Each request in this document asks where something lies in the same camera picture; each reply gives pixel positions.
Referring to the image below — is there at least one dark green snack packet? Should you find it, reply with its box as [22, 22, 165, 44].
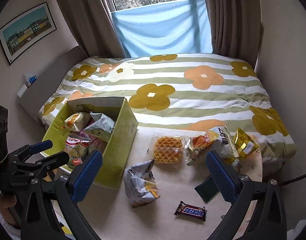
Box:
[194, 176, 219, 204]

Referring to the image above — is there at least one white grey sticks snack bag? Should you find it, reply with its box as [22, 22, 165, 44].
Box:
[123, 159, 160, 208]

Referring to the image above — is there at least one strawberry snack bag white pink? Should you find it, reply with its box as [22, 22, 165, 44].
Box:
[64, 137, 91, 159]

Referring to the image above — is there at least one person left hand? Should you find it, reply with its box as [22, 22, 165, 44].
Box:
[0, 194, 17, 226]

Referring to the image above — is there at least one yellow white bag in box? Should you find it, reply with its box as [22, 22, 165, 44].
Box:
[64, 112, 91, 132]

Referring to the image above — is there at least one green cardboard box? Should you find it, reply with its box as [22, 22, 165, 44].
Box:
[42, 96, 138, 190]

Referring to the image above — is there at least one white grey bag in box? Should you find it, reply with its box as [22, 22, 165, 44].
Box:
[82, 112, 116, 142]

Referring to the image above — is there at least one gold foil snack bag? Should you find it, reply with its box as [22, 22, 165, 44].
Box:
[233, 128, 260, 160]

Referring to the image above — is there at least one grey headboard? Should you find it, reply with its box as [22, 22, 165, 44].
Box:
[19, 46, 86, 123]

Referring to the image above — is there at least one snickers bar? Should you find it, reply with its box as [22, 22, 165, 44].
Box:
[174, 201, 207, 222]

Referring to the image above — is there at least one blue white tissue pack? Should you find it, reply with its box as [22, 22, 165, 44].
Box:
[24, 73, 37, 87]

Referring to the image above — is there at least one orange snack bag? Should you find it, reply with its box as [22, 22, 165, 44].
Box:
[187, 126, 239, 166]

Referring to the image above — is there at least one waffle in clear wrapper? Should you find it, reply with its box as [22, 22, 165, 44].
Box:
[145, 133, 190, 167]

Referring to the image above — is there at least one framed houses picture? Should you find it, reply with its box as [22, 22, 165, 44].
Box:
[0, 2, 57, 64]

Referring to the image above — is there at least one left brown curtain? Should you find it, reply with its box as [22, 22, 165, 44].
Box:
[56, 0, 126, 58]

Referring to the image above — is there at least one brown curtain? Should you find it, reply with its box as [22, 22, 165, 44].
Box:
[205, 0, 263, 68]
[56, 0, 126, 58]

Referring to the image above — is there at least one floral striped quilt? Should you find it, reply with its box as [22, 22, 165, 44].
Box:
[38, 53, 296, 163]

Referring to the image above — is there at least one light blue window cloth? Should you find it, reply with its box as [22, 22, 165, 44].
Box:
[112, 0, 213, 57]

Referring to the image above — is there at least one right brown curtain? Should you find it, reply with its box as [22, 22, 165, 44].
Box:
[205, 0, 263, 68]

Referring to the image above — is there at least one black cable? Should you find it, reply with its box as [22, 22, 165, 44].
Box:
[279, 169, 306, 186]

